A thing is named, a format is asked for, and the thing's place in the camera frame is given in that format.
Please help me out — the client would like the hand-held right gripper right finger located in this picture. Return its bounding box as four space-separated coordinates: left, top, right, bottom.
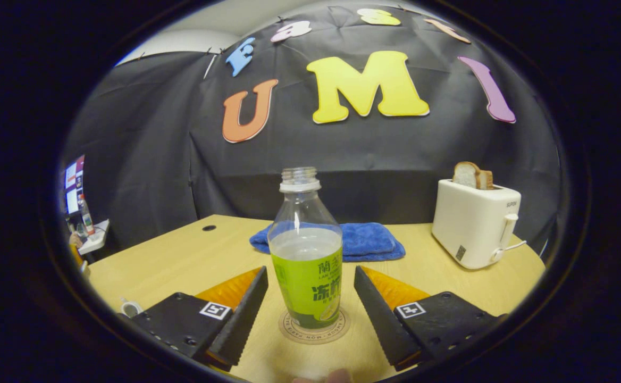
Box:
354 265 508 371

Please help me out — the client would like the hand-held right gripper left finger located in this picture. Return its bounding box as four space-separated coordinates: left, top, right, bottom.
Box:
130 266 269 371

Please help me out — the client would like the round brown coaster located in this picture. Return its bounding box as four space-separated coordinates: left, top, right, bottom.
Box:
278 306 351 345

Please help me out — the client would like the white painted teacup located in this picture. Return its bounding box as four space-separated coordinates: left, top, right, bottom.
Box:
120 297 144 319

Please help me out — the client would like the green label water bottle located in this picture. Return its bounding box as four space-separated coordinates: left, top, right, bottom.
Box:
267 166 344 329

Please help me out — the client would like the red label plastic bottle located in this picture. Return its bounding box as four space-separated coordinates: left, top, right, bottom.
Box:
78 194 96 236

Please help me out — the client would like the white side table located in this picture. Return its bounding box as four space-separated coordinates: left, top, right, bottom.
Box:
77 219 111 256

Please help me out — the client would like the computer monitor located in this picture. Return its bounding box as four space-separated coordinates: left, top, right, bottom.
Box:
64 155 86 216

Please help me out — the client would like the blue folded towel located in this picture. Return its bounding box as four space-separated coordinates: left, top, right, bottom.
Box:
249 222 406 262

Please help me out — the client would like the black backdrop cloth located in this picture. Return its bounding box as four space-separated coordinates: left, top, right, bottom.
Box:
63 3 561 256

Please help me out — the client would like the white toaster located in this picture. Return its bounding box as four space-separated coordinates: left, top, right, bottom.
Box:
431 179 522 270

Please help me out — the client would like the pale bread slice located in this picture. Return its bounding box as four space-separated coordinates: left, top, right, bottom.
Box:
452 161 482 188

